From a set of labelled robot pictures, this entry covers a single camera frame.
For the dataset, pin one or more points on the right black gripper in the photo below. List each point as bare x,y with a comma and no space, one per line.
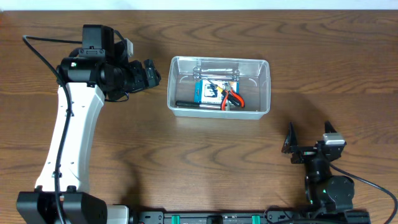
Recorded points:
291,146

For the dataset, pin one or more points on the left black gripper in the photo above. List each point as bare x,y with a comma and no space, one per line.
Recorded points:
137,83

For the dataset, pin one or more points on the small black-handled hammer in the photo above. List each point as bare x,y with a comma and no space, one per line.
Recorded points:
202,106

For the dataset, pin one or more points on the small silver wrench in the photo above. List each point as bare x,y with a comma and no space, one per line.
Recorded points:
222,74

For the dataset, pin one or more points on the clear plastic container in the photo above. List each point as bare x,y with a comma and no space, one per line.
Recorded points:
254,86

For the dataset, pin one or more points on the white blue cardboard box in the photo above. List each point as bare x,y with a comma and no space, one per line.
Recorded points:
204,94

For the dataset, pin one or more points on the black yellow screwdriver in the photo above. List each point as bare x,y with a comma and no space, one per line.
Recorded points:
217,89

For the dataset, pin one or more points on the red-handled pliers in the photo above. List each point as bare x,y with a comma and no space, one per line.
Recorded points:
230,96

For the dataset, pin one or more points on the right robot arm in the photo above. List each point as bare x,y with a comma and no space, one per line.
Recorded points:
328,194

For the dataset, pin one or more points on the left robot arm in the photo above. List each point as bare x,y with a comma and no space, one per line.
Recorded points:
98,71

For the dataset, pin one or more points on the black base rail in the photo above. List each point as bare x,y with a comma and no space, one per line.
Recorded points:
269,216

